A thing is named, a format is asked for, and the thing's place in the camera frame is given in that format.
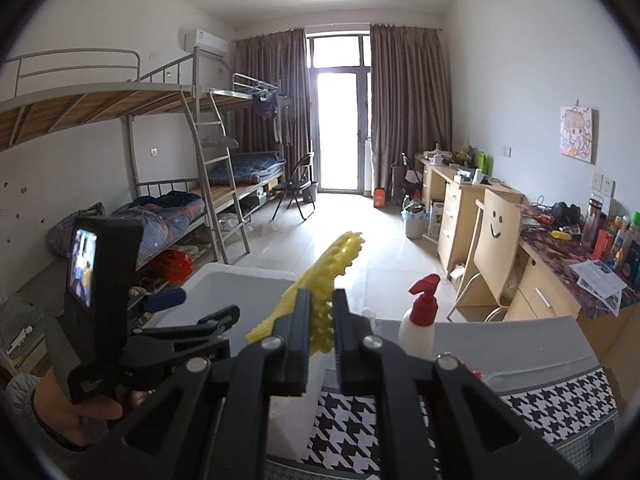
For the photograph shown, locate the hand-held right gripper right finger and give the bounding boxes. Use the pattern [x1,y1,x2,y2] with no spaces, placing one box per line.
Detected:
[331,287,583,480]

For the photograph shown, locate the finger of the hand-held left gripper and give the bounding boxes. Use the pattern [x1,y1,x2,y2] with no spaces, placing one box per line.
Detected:
[127,306,242,391]
[142,287,187,313]

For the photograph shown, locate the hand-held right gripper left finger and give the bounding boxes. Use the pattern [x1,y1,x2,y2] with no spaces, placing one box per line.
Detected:
[92,289,314,480]

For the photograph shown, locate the white foam box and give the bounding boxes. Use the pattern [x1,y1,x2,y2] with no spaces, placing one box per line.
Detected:
[150,265,326,466]

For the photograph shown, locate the yellow bumpy soft toy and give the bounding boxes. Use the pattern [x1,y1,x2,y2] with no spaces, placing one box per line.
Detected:
[245,230,363,358]

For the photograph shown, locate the person's left forearm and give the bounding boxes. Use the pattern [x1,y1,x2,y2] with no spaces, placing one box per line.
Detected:
[2,370,41,441]

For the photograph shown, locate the person's left hand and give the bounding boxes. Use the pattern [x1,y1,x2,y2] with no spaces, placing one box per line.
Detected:
[32,367,151,451]

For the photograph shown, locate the red plastic bag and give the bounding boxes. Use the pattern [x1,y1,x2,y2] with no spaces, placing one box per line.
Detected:
[150,250,193,283]

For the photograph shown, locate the blue star print quilt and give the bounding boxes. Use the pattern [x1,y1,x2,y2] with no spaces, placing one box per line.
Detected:
[47,192,206,271]

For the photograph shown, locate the white bottle with red top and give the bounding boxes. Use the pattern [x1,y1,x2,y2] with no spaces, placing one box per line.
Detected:
[398,274,441,361]

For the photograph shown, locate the white bucket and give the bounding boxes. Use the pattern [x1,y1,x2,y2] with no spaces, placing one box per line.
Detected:
[404,205,428,239]

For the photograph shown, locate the grey metal bed ladder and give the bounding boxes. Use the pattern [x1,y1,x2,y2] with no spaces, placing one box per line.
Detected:
[180,87,251,263]

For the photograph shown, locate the blue plaid bedding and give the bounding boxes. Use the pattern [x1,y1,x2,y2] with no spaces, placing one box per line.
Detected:
[207,152,286,186]

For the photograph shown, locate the black folding chair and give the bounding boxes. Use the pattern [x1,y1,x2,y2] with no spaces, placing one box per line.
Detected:
[271,151,317,222]

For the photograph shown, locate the grey metal bunk bed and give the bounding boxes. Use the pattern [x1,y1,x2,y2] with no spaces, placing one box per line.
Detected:
[197,72,290,211]
[0,50,251,281]

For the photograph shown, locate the grey pillow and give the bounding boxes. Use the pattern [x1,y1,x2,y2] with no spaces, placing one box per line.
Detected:
[200,132,240,150]

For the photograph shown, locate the wooden desk with drawers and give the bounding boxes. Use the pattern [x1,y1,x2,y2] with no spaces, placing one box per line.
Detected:
[415,152,523,276]

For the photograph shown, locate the wooden chair with smiley face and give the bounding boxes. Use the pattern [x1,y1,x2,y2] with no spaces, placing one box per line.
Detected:
[446,187,523,323]

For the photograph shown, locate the wooden desk with printed mat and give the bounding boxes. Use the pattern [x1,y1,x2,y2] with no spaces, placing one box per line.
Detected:
[500,202,631,356]

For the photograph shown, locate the glass balcony door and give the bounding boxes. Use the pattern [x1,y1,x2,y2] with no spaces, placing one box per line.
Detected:
[305,32,373,193]

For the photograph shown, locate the hanging dark clothes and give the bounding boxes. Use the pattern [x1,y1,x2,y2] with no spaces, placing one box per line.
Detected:
[250,92,293,146]

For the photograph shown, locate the black white houndstooth cloth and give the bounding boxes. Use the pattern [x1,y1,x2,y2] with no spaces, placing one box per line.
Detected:
[265,315,626,480]

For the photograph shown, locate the brown curtain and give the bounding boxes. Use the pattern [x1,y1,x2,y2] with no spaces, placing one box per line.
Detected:
[370,22,453,201]
[232,27,308,196]

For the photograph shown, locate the white air conditioner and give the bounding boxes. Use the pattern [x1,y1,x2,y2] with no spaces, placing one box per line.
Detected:
[184,29,232,56]

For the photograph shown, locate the black headphones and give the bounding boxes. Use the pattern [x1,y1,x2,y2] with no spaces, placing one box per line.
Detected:
[552,201,583,226]

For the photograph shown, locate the printed paper sheets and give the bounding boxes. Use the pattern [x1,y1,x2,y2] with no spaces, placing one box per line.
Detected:
[570,258,628,316]

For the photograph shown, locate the dark water bottle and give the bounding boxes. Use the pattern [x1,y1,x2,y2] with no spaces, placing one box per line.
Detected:
[582,195,603,248]

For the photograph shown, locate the group of toiletry bottles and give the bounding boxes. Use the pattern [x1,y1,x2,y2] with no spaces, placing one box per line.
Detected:
[592,210,640,281]

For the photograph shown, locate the white wall socket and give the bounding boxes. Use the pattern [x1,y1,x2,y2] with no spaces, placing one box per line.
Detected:
[591,172,615,198]

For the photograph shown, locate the pink cartoon wall picture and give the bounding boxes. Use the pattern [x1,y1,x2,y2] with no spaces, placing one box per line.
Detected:
[559,105,598,165]

